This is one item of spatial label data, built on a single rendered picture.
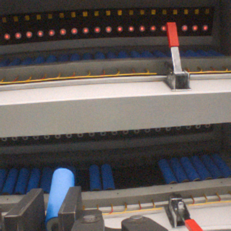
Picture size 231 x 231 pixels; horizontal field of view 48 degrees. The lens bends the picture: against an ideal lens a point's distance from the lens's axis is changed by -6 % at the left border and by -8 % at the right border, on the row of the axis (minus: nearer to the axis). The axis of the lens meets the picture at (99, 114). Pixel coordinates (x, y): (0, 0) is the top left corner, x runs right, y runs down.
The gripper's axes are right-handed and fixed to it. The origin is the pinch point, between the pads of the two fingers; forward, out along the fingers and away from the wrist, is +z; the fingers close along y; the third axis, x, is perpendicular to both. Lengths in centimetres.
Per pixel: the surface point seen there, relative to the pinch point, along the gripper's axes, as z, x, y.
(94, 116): 17.9, -7.4, -3.5
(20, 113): 17.6, -8.3, 5.3
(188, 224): 16.9, 6.6, -13.9
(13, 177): 30.7, 0.8, 10.4
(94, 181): 28.5, 2.0, -3.2
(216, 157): 31.2, 0.4, -25.7
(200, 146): 34.1, -1.8, -24.0
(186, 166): 30.1, 1.3, -19.2
